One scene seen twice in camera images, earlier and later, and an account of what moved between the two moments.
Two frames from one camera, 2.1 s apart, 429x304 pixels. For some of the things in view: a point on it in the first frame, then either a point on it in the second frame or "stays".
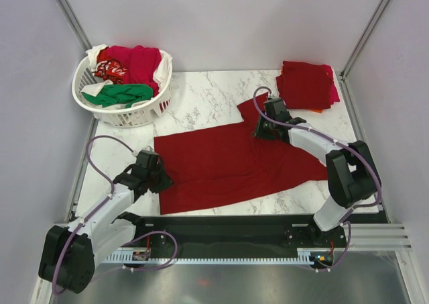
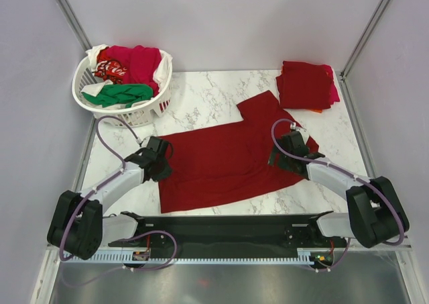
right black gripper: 259,131 -> 280,162
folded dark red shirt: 304,85 stays
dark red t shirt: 214,168 stays
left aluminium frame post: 70,15 stays
